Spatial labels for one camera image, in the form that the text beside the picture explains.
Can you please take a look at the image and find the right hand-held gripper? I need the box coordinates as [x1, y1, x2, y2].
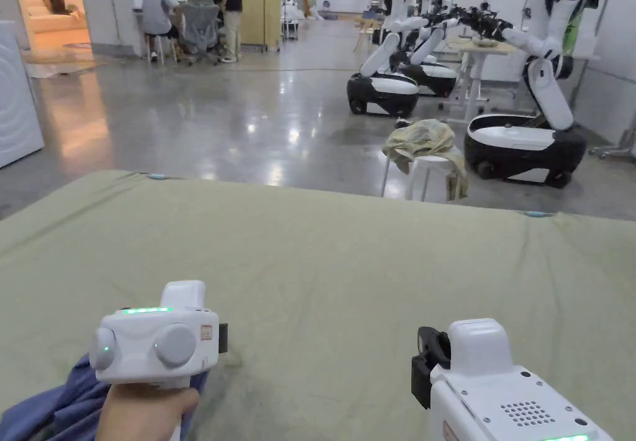
[411, 317, 616, 441]

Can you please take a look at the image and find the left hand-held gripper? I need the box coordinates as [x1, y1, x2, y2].
[89, 280, 229, 391]

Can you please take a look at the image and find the blue garment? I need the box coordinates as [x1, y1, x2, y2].
[0, 351, 211, 441]

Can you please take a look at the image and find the person's left hand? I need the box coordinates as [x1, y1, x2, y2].
[96, 384, 201, 441]

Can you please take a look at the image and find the bed with pale green sheet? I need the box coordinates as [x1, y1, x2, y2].
[0, 170, 636, 441]

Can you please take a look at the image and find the white stool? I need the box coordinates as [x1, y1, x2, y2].
[380, 154, 466, 201]

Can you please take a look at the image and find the yellowish crumpled cloth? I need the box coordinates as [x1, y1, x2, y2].
[381, 118, 470, 201]

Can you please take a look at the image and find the grey office chair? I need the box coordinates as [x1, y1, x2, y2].
[178, 2, 223, 67]

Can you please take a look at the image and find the white-legged wooden table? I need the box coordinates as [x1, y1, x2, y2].
[444, 38, 520, 116]

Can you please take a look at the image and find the white sofa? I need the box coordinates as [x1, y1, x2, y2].
[24, 0, 91, 35]

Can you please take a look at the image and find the wooden chair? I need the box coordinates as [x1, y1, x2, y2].
[353, 15, 384, 53]

